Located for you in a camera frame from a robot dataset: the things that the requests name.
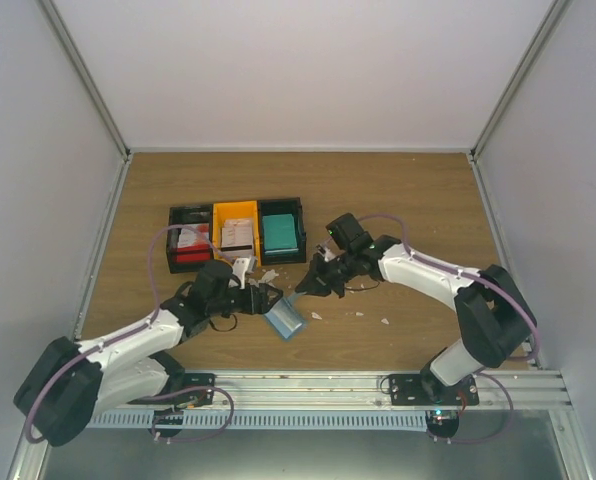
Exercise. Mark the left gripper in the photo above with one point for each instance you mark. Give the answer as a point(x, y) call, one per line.
point(251, 307)

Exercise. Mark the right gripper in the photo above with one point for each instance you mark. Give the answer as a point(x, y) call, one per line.
point(316, 283)

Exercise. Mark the blue leather card holder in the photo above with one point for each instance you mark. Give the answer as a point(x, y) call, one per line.
point(285, 319)

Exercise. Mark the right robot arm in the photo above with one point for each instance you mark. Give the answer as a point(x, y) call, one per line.
point(492, 314)

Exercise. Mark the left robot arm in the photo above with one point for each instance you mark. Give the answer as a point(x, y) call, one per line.
point(74, 381)

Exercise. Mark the black bin with teal cards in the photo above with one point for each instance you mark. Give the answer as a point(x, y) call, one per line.
point(291, 206)

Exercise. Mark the teal card stack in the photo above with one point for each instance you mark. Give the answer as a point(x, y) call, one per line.
point(279, 234)

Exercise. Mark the red and white card stack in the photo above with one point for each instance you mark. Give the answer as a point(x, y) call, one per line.
point(192, 246)

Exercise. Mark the yellow bin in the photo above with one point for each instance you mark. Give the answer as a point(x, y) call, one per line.
point(223, 211)

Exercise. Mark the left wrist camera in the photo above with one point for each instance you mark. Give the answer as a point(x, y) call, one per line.
point(241, 268)

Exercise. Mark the white perforated cable duct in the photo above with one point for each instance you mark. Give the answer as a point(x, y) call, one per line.
point(266, 420)

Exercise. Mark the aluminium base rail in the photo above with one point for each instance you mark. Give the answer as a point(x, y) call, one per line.
point(367, 390)

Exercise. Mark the right aluminium frame post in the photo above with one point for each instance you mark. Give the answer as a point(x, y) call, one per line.
point(546, 27)

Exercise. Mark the aluminium frame post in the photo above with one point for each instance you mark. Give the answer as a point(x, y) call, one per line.
point(60, 29)
point(546, 27)

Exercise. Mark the left aluminium frame post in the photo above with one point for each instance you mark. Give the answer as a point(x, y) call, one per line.
point(60, 29)

